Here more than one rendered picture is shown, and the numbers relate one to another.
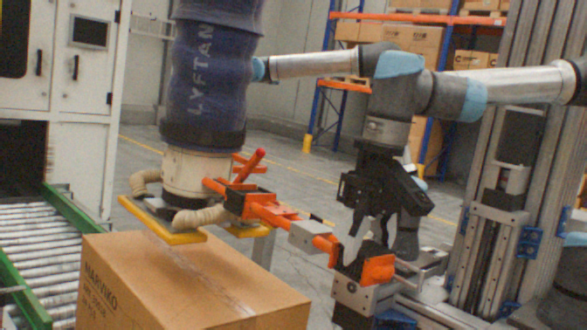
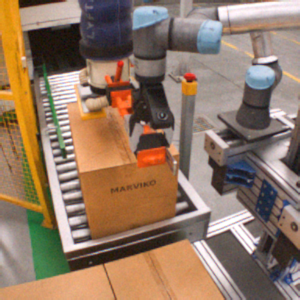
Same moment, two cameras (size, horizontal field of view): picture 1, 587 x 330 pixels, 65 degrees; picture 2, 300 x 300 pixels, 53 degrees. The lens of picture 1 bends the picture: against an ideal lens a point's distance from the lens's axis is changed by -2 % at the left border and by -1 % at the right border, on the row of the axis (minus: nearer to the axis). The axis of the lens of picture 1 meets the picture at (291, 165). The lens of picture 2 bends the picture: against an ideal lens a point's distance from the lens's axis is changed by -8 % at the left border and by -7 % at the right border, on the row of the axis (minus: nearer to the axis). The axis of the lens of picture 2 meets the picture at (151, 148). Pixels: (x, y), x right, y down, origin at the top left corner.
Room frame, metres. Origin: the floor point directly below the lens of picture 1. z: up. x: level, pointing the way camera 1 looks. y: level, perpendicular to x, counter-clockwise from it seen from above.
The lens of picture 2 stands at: (0.15, -0.44, 1.69)
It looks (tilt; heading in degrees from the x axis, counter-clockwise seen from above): 35 degrees down; 25
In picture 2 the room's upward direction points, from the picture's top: straight up
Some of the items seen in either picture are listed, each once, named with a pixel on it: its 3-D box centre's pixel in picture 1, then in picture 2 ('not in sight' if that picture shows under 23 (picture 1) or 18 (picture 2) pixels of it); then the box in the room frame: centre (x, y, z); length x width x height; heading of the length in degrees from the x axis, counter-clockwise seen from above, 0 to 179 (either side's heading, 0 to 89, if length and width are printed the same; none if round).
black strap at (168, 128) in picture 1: (203, 130); (108, 44); (1.23, 0.24, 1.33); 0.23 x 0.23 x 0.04
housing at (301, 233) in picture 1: (311, 237); (136, 125); (0.88, -0.06, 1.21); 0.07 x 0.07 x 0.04; 42
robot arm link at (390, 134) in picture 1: (384, 133); (148, 65); (0.79, -0.15, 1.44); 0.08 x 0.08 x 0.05
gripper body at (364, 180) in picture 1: (373, 177); (148, 94); (0.80, -0.14, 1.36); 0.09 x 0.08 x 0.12; 41
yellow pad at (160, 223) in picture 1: (159, 211); (87, 95); (1.17, 0.32, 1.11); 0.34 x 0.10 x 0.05; 42
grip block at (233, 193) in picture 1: (250, 201); (120, 94); (1.04, 0.08, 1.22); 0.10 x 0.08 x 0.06; 132
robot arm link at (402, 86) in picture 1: (397, 86); (151, 32); (0.79, -0.15, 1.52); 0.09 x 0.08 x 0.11; 102
